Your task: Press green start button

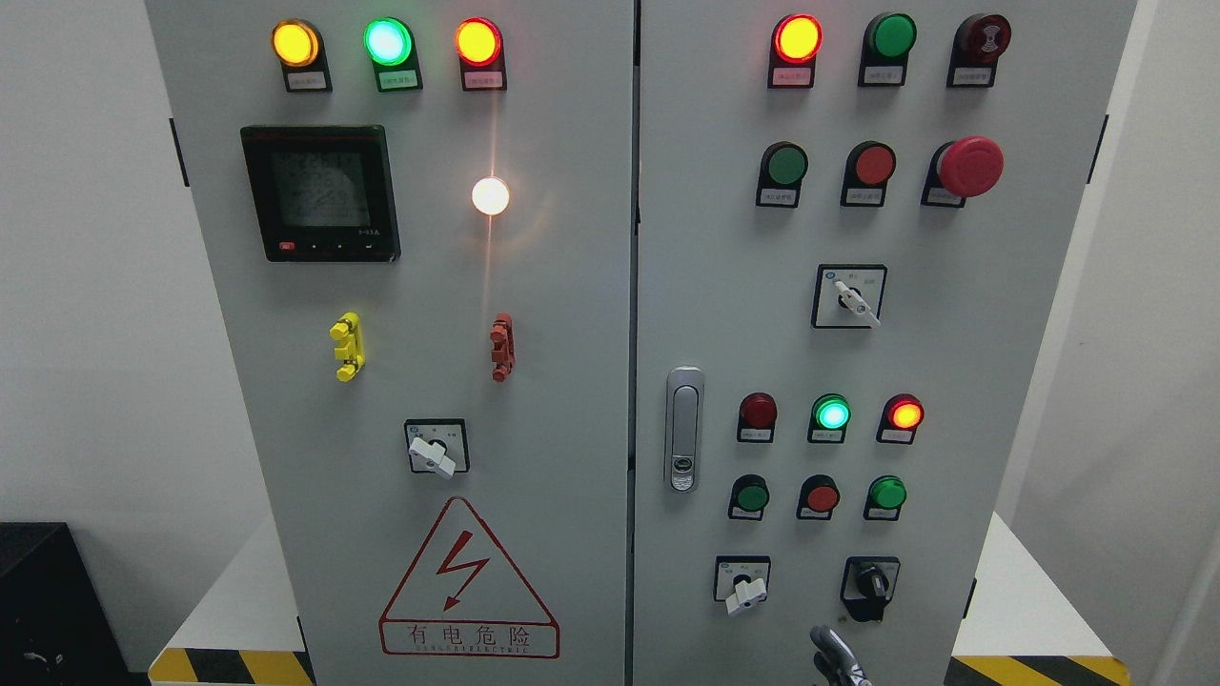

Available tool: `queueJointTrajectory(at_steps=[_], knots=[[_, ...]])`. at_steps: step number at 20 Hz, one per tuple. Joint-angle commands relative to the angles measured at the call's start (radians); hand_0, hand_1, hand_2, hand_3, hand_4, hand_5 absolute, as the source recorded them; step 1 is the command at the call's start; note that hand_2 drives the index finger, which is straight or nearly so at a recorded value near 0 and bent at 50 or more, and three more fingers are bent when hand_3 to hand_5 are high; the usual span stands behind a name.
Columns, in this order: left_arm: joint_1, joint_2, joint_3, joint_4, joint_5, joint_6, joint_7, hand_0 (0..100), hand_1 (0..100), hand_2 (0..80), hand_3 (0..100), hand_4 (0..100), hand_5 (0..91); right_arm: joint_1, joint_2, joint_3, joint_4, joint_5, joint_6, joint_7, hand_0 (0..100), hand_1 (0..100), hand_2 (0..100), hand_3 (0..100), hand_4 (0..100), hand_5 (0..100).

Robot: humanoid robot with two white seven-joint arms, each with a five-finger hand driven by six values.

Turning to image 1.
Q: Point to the lower green indicator light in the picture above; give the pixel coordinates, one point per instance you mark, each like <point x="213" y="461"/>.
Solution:
<point x="829" y="416"/>

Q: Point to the lower left red indicator light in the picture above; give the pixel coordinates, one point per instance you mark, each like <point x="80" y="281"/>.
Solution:
<point x="757" y="416"/>

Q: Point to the red electric hazard warning sticker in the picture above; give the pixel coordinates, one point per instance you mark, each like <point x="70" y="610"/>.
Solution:
<point x="463" y="595"/>

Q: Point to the green push button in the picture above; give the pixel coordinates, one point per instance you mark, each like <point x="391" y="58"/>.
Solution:
<point x="885" y="498"/>
<point x="748" y="498"/>
<point x="781" y="173"/>

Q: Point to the yellow indicator light top left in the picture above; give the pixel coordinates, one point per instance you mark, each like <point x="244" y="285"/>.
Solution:
<point x="302" y="58"/>

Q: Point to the red indicator light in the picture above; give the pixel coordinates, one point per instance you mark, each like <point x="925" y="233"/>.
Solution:
<point x="795" y="43"/>
<point x="480" y="49"/>
<point x="757" y="416"/>
<point x="900" y="420"/>

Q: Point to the red black buzzer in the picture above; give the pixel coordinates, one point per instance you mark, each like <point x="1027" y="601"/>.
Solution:
<point x="979" y="42"/>

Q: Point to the red terminal connector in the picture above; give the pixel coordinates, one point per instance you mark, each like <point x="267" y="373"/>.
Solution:
<point x="503" y="347"/>

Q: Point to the lower white selector switch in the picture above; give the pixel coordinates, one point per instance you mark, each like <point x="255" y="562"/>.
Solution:
<point x="741" y="582"/>

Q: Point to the red push button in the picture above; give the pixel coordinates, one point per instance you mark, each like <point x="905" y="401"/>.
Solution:
<point x="867" y="171"/>
<point x="818" y="498"/>

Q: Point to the green indicator light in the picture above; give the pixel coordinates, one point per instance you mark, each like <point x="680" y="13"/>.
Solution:
<point x="393" y="53"/>
<point x="829" y="416"/>
<point x="887" y="43"/>

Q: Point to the lower red push button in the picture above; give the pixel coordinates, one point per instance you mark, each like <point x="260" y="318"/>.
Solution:
<point x="818" y="498"/>

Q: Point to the black box lower left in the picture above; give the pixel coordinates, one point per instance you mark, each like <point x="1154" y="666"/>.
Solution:
<point x="53" y="629"/>

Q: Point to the lower right red indicator light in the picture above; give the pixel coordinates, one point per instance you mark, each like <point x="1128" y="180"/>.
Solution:
<point x="900" y="420"/>

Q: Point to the grey right cabinet door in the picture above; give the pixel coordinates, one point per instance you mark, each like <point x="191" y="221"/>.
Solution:
<point x="727" y="287"/>

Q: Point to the green indicator light top left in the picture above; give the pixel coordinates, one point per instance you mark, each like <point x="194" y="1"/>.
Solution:
<point x="393" y="53"/>

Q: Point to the upper green push button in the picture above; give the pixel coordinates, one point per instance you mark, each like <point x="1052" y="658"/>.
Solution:
<point x="781" y="173"/>

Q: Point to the upper right selector switch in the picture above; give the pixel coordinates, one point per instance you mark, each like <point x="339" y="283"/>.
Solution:
<point x="848" y="296"/>

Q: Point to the black digital power meter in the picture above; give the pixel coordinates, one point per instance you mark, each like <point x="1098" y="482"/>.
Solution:
<point x="322" y="193"/>

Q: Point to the white platform with hazard stripes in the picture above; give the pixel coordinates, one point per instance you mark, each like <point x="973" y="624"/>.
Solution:
<point x="1019" y="629"/>

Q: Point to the silver door lock handle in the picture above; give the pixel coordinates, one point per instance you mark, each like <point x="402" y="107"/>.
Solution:
<point x="683" y="423"/>

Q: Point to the red indicator light top left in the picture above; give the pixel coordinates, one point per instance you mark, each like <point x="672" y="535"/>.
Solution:
<point x="480" y="49"/>

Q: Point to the grey left cabinet door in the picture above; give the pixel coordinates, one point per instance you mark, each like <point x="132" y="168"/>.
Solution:
<point x="548" y="446"/>

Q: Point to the white indicator light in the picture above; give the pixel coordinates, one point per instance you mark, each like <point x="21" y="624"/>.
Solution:
<point x="490" y="195"/>

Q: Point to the grey cabinet door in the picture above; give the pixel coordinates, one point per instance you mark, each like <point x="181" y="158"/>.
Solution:
<point x="727" y="287"/>
<point x="548" y="446"/>

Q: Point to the red indicator light top right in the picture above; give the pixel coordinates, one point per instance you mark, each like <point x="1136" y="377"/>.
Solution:
<point x="795" y="43"/>

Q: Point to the yellow terminal connector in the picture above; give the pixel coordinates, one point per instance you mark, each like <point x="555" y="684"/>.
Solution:
<point x="347" y="335"/>

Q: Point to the black knob selector switch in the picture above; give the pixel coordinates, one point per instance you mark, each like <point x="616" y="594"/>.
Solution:
<point x="868" y="585"/>

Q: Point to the upper red push button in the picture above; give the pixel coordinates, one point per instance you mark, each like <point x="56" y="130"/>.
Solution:
<point x="867" y="171"/>

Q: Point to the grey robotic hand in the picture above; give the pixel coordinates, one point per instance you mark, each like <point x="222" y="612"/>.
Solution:
<point x="834" y="659"/>

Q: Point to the left door selector switch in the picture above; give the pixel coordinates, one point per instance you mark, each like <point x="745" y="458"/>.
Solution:
<point x="437" y="446"/>

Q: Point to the red emergency stop button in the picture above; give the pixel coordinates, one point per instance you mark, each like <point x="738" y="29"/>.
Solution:
<point x="965" y="168"/>

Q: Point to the lower right green push button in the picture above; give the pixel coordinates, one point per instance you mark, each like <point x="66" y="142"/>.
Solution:
<point x="885" y="498"/>

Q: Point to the green indicator light top right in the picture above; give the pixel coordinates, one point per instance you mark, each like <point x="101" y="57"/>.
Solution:
<point x="887" y="43"/>

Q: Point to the lower left green push button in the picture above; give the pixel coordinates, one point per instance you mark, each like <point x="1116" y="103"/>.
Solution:
<point x="748" y="498"/>

